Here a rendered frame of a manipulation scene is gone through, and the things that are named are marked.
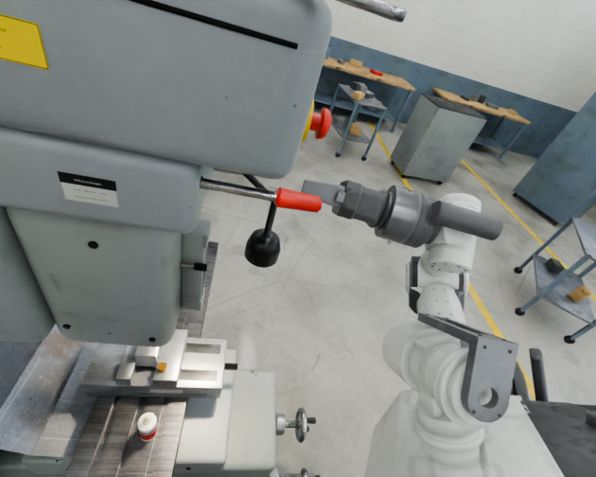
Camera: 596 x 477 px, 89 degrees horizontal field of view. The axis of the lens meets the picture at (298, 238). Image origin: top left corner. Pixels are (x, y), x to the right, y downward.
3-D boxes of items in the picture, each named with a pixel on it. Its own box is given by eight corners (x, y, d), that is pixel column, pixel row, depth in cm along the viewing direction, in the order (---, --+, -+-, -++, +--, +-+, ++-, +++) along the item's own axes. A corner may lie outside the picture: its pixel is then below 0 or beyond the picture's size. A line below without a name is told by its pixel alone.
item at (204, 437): (234, 363, 118) (237, 347, 110) (221, 475, 92) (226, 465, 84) (90, 354, 107) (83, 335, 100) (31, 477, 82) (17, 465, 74)
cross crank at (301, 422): (306, 414, 126) (314, 402, 119) (308, 447, 118) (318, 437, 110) (269, 412, 123) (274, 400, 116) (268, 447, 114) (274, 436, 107)
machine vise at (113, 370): (224, 350, 100) (228, 332, 93) (219, 398, 89) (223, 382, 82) (107, 344, 92) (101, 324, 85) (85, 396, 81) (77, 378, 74)
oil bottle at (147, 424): (159, 424, 81) (157, 408, 74) (154, 441, 78) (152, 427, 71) (143, 423, 80) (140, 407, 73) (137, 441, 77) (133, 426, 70)
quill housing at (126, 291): (192, 273, 73) (199, 150, 53) (170, 355, 57) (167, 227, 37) (104, 262, 69) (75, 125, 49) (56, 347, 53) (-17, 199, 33)
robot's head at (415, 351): (441, 388, 36) (431, 313, 36) (515, 444, 26) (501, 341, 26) (389, 399, 35) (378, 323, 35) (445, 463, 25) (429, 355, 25)
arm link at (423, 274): (471, 231, 59) (453, 256, 77) (414, 231, 62) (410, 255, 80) (474, 286, 56) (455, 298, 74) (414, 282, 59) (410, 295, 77)
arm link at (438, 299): (459, 299, 77) (481, 364, 57) (405, 295, 81) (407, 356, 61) (464, 257, 73) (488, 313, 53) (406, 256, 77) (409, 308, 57)
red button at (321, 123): (323, 133, 43) (331, 105, 41) (326, 146, 40) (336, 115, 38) (300, 128, 43) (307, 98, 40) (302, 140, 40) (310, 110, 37)
